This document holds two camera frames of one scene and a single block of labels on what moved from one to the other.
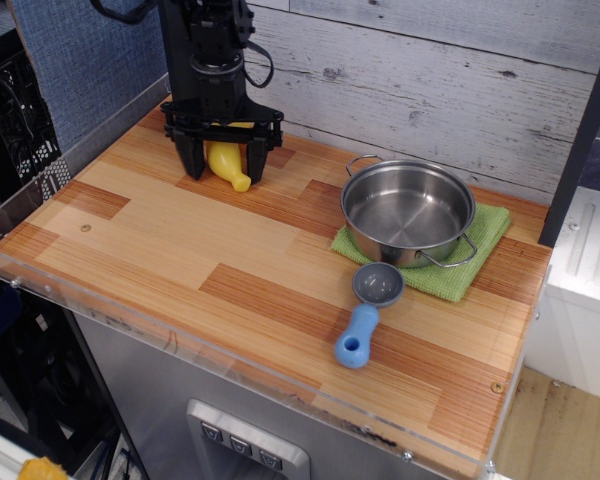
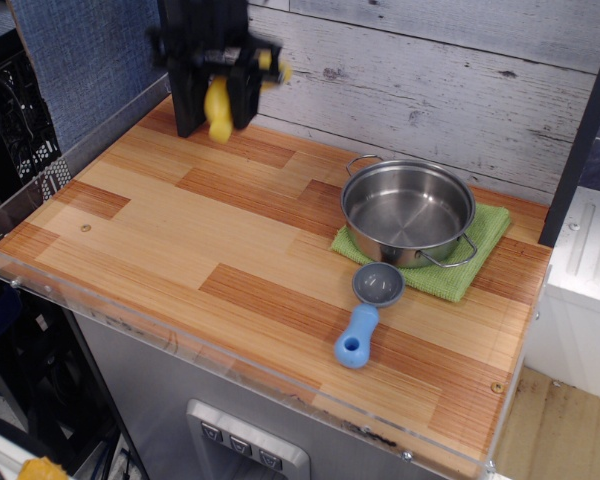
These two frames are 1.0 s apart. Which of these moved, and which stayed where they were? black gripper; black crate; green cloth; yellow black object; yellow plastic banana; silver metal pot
Moved: yellow plastic banana; black gripper
Stayed: silver metal pot; green cloth; black crate; yellow black object
